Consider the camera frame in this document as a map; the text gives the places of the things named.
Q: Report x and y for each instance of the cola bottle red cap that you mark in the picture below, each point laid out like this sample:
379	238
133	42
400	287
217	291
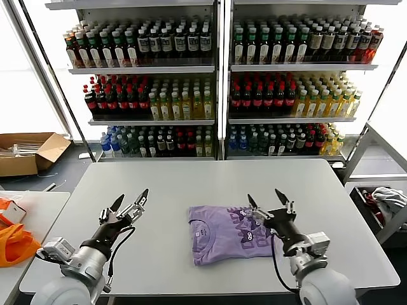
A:
280	100
246	100
235	100
257	100
180	144
190	144
143	102
112	103
310	141
320	140
101	103
268	100
290	100
132	103
122	103
90	103

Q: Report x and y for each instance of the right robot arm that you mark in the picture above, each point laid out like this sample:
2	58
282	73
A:
327	286

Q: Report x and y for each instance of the orange white carton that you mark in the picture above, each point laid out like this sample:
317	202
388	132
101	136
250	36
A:
16	212

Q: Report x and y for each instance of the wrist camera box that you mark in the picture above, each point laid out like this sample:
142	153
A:
57	249
318	241

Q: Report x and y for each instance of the grey metal frame cart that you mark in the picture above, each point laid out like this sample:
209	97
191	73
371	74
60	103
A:
358	149

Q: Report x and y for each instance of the blue water bottle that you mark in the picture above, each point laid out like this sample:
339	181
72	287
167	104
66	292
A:
105	146
233	144
243	144
115	146

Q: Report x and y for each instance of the orange fabric bag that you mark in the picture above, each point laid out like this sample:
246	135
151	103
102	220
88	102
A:
16	251

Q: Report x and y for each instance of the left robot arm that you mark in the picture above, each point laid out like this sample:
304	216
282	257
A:
63	286

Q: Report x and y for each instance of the small grey floor strip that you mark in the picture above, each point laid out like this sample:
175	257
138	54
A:
49	187

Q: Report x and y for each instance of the grey crumpled garment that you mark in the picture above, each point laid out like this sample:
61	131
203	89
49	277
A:
389	198

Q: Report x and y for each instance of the purple t-shirt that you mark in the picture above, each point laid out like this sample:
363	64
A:
219	241

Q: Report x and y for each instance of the metal drinks shelf unit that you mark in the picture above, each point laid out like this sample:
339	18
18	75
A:
143	70
302	67

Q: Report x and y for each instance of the red white garment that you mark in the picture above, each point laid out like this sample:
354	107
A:
370	198

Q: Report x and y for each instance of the black slanted pole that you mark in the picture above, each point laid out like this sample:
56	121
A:
57	79
380	95

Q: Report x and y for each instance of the dark bottle white label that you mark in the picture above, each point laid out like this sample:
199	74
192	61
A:
272	146
281	146
143	147
152	148

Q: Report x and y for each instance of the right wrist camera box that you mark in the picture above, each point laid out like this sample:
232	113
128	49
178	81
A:
318	241

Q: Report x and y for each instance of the grey slanted metal beam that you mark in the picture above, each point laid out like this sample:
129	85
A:
36	65

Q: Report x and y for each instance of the small white floor object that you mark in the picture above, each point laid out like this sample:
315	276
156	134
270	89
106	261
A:
84	156

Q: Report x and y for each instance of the dark bottle grey label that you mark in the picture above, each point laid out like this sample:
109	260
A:
170	145
328	43
291	141
161	145
314	43
300	141

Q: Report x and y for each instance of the brown cardboard box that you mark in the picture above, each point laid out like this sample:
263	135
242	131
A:
19	165

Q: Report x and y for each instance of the red drink bottle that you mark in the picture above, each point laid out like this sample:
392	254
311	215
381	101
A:
375	43
363	43

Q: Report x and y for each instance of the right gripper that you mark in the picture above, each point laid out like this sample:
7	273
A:
287	232

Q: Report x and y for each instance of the black drink bottle white label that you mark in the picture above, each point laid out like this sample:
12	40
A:
154	44
352	41
165	43
143	44
179	43
205	41
192	42
340	41

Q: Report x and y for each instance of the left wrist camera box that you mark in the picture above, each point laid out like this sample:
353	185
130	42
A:
57	249

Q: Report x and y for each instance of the clear plastic packets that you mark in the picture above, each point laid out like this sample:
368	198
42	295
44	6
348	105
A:
19	148

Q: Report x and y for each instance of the green drink bottle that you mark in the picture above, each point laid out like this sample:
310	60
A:
133	146
125	146
253	144

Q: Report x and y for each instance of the yellow juice bottle green label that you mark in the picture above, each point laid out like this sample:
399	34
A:
208	147
175	109
197	108
186	108
164	109
208	108
199	147
154	109

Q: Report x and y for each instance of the orange yellow juice bottle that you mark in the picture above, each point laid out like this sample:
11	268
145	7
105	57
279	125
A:
333	106
354	105
311	106
300	106
328	146
338	143
322	106
344	105

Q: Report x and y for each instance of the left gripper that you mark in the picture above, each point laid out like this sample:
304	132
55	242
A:
108	233

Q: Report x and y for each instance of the reddish brown drink bottle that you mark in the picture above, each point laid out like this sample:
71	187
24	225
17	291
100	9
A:
71	54

